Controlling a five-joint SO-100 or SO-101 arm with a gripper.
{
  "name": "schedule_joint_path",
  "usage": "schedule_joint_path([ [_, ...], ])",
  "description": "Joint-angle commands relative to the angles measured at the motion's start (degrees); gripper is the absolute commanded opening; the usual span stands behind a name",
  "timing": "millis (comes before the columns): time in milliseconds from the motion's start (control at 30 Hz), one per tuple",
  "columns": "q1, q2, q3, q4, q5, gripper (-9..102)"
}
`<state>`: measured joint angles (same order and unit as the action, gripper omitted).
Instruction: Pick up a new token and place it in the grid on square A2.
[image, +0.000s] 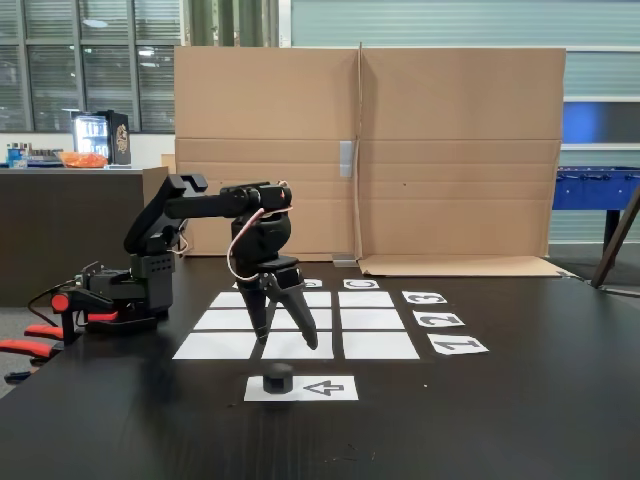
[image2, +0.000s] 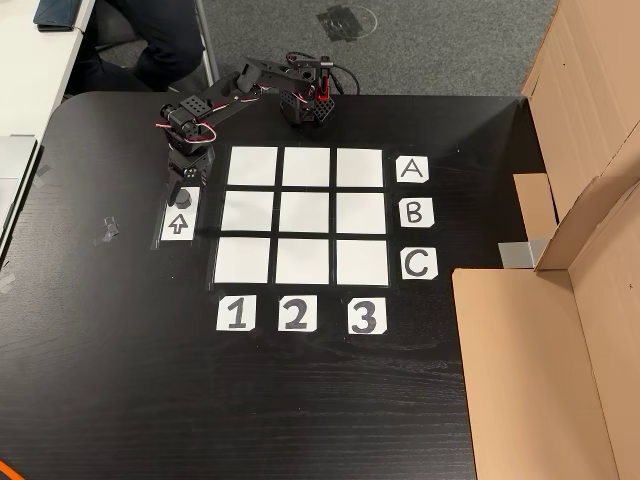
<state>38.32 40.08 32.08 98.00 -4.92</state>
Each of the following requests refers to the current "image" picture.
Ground orange snack bag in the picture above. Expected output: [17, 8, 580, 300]
[55, 151, 109, 169]

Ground white arrow paper sheet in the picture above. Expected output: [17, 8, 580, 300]
[243, 375, 360, 403]

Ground black power cable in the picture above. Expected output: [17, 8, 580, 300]
[27, 282, 76, 322]

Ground black cylindrical token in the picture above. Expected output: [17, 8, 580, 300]
[263, 363, 294, 396]

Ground large brown cardboard panel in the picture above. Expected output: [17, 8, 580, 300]
[357, 42, 576, 278]
[173, 45, 362, 264]

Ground paper label number 2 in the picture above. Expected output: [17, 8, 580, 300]
[412, 310, 466, 329]

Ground paper label number 3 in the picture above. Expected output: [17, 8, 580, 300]
[402, 290, 449, 305]

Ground small brown cardboard sheet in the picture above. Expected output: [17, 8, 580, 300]
[142, 166, 171, 221]

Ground dark brown counter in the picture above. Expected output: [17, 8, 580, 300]
[0, 166, 174, 307]

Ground green controller board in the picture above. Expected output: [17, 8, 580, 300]
[73, 260, 104, 289]

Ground red-handled clamp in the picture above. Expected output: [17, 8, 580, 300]
[0, 323, 64, 384]

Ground red white servo cable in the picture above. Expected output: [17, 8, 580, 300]
[226, 179, 294, 281]

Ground grey tape strip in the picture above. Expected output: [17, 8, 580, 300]
[339, 140, 356, 177]

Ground blue container with bottles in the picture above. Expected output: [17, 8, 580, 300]
[5, 142, 30, 170]

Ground paper label number 1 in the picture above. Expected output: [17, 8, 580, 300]
[427, 335, 490, 357]

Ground black clamp with red knob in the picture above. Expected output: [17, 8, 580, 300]
[49, 287, 121, 346]

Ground blue foosball table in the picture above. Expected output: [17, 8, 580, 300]
[552, 166, 640, 246]

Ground black mini fridge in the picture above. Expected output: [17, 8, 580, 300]
[71, 109, 132, 167]

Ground brown wooden easel leg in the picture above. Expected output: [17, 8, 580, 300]
[589, 185, 640, 290]

